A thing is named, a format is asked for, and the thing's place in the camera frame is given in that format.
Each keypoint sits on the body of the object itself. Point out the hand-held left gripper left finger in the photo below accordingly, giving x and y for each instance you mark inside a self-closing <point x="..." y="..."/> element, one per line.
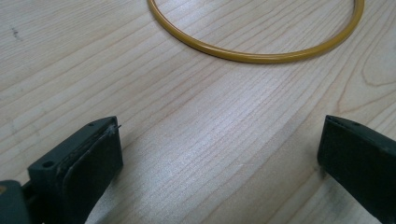
<point x="84" y="168"/>

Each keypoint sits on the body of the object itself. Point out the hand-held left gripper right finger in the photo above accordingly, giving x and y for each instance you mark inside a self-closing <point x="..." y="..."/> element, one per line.
<point x="361" y="165"/>

